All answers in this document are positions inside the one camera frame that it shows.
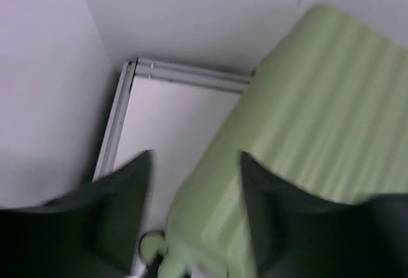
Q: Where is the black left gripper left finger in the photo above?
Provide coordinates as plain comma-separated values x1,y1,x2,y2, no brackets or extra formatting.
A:
1,150,152,277

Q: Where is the aluminium table frame rail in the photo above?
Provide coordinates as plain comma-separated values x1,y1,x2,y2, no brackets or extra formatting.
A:
93,58,250,179

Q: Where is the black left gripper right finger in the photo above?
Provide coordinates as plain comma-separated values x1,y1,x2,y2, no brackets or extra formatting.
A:
240,152,407,277

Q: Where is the green hard-shell suitcase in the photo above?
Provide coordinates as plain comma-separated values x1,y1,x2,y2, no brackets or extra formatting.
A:
138,2,408,278

